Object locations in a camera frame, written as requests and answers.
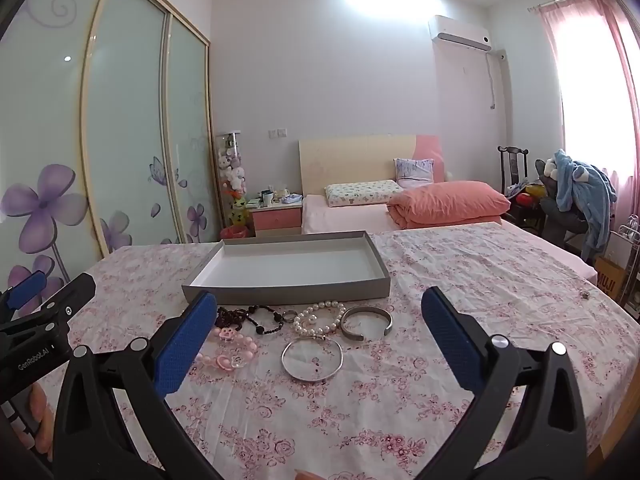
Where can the pink nightstand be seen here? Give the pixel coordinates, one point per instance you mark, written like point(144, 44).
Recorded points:
point(275, 220)

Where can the red yellow plush toy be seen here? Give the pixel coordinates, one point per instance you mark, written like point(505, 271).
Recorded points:
point(525, 196)

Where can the wide silver cuff bangle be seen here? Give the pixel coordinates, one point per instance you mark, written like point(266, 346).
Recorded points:
point(364, 309)

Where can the folded salmon quilt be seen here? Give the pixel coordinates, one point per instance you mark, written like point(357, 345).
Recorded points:
point(450, 205)

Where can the grey cardboard tray box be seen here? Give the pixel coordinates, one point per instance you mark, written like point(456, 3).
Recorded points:
point(280, 265)

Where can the white mug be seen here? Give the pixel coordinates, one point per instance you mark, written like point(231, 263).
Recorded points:
point(267, 199)

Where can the thin silver bangle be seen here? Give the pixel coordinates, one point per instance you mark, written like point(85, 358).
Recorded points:
point(283, 358)

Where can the pink sheeted bed mattress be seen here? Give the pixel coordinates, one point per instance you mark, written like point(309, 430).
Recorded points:
point(340, 217)

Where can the plush toy display tube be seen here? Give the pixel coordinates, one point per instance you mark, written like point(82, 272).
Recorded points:
point(232, 170)

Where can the beige pink bed headboard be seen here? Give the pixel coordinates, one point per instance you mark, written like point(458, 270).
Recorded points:
point(350, 160)

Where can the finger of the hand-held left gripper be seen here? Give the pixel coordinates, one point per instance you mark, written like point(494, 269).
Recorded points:
point(26, 282)
point(75, 290)

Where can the dark grey office chair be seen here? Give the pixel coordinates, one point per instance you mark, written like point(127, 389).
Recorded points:
point(555, 220)

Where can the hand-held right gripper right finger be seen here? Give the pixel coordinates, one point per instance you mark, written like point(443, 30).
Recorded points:
point(450, 345)

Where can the pink curtain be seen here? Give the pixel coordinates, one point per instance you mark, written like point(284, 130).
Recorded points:
point(550, 50)

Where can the white air conditioner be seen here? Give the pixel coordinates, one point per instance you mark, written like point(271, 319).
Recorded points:
point(457, 32)

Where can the dark wooden chair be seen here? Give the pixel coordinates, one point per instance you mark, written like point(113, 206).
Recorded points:
point(512, 160)

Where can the pink floral tablecloth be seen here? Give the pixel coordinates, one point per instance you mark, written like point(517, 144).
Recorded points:
point(400, 410)

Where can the small metal trinket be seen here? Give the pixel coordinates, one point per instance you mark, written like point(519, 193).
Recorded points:
point(584, 294)

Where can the white wall switch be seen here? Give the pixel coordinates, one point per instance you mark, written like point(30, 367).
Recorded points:
point(278, 133)

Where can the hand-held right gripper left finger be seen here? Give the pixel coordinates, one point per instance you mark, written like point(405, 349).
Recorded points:
point(184, 347)

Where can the blue plush garment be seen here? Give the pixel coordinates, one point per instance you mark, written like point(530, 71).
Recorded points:
point(580, 185)

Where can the patterned white pillow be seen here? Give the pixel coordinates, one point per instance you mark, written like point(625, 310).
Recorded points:
point(360, 192)

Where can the person's left hand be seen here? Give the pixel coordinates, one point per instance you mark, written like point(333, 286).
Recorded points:
point(42, 420)

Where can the flower print sliding wardrobe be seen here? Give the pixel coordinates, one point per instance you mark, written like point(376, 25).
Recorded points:
point(125, 110)

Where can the purple print cushion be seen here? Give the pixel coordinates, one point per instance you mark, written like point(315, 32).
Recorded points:
point(415, 170)

